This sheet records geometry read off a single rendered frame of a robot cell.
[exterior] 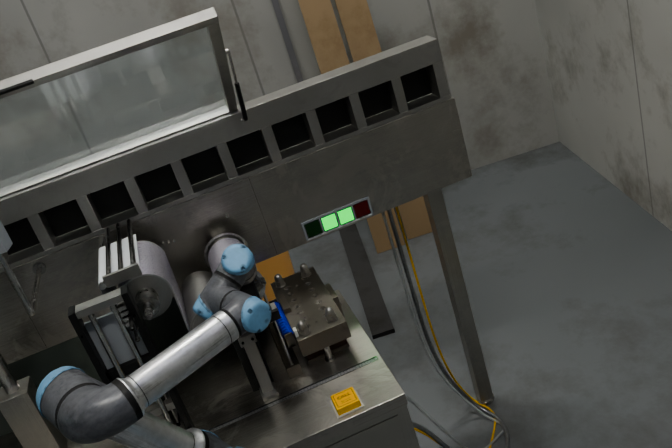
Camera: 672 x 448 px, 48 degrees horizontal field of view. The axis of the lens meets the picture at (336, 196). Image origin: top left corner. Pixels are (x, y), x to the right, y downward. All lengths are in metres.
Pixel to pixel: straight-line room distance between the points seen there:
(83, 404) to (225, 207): 1.04
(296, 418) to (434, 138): 1.04
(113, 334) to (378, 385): 0.76
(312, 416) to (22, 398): 0.84
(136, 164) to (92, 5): 2.66
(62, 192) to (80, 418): 0.98
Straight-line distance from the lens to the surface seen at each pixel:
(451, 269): 3.02
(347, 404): 2.19
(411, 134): 2.56
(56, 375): 1.73
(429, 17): 5.06
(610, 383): 3.46
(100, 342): 2.14
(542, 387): 3.48
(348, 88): 2.45
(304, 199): 2.51
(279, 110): 2.41
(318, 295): 2.48
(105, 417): 1.60
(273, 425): 2.26
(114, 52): 1.94
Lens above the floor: 2.31
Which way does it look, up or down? 24 degrees down
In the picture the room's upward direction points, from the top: 18 degrees counter-clockwise
